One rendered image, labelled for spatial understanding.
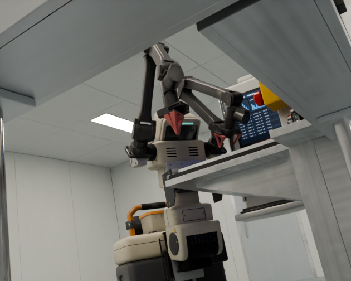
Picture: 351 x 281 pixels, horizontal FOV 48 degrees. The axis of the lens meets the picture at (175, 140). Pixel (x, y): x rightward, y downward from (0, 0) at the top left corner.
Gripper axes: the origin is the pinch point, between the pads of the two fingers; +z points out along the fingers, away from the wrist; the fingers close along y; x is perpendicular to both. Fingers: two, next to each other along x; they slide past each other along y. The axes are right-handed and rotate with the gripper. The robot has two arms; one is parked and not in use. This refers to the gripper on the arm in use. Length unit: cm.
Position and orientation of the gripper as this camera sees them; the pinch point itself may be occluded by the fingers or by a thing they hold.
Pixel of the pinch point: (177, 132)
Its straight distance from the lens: 135.3
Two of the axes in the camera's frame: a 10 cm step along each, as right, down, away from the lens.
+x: 5.4, 1.9, 8.2
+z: 1.8, 9.2, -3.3
